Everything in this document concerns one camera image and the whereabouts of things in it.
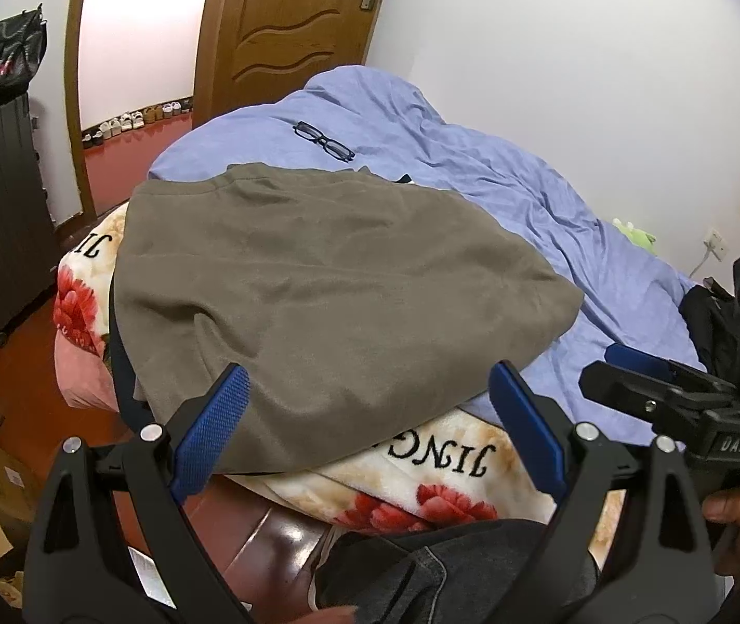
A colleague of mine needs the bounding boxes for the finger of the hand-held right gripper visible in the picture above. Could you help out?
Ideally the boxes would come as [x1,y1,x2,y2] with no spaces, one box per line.
[605,342,709,386]
[579,360,735,430]

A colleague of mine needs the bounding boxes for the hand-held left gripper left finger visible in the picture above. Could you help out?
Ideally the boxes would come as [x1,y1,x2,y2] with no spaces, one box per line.
[22,364,254,624]

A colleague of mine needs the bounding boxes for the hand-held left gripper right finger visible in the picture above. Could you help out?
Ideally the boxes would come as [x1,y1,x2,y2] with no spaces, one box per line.
[488,359,718,624]

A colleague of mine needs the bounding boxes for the olive fleece zip jacket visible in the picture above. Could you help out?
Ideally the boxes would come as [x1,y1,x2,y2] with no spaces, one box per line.
[112,164,585,474]

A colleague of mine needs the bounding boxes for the black garment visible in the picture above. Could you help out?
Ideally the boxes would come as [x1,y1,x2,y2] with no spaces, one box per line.
[678,282,740,374]

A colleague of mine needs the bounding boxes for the green plush toy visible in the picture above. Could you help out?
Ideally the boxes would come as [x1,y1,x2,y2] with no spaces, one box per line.
[612,217,660,254]

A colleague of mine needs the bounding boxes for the floral printed blanket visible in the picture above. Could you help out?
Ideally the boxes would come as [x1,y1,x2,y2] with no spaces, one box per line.
[51,198,627,560]

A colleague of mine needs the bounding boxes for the person's left leg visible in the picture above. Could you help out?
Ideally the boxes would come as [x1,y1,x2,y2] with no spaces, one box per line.
[314,520,598,624]

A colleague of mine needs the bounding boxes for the light blue bed sheet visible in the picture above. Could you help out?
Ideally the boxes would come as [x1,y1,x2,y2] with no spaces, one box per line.
[148,66,702,446]

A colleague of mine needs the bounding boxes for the black ribbed suitcase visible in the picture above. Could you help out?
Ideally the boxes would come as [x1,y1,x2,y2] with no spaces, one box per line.
[0,94,59,348]

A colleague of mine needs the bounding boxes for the black eyeglasses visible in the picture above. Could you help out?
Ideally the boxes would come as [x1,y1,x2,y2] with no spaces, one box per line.
[293,120,356,163]

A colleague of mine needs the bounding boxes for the row of shoes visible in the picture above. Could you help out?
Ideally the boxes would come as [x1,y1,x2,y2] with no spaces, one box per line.
[81,97,194,147]

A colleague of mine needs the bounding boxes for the wooden door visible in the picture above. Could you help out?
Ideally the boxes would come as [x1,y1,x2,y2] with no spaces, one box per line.
[194,0,400,137]

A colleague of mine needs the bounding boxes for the white power cable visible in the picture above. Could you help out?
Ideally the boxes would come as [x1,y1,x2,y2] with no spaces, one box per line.
[688,243,715,283]

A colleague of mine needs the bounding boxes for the wooden door frame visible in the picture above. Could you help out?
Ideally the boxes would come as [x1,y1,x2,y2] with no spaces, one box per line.
[63,0,101,222]

